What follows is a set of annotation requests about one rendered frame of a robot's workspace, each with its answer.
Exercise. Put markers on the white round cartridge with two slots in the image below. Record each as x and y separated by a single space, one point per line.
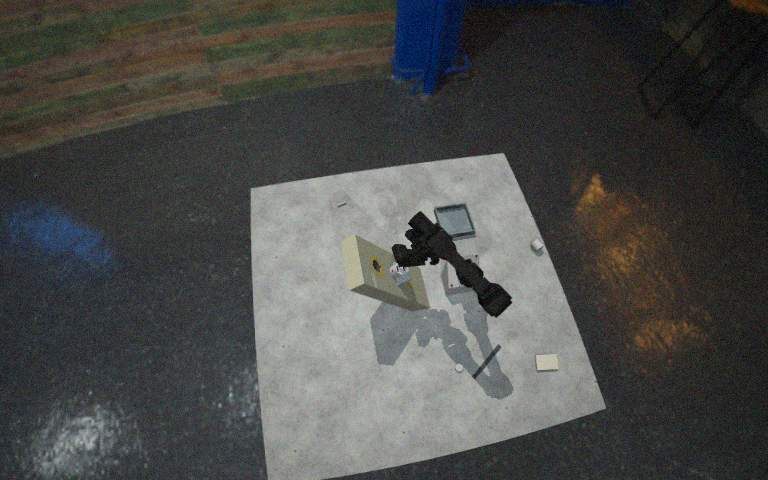
397 271

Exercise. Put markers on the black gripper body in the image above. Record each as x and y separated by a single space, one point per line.
403 255

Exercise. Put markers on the dark grey flat bar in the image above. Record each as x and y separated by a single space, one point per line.
484 364

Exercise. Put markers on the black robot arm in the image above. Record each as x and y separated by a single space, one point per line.
493 300

